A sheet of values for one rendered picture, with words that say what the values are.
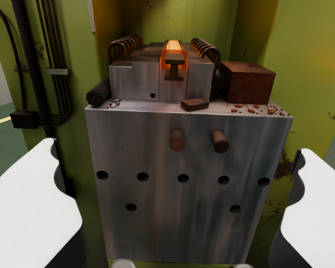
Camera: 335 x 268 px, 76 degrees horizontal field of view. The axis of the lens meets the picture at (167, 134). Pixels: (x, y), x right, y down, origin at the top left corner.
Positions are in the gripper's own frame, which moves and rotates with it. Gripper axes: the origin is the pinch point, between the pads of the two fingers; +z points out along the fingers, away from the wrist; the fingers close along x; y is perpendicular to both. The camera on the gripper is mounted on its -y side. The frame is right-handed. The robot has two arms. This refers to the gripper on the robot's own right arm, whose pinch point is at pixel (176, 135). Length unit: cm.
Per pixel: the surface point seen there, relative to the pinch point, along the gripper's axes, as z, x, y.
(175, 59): 20.7, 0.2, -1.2
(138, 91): 30.7, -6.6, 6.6
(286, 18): 45, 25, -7
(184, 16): 79, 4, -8
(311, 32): 45, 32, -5
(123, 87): 30.7, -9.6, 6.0
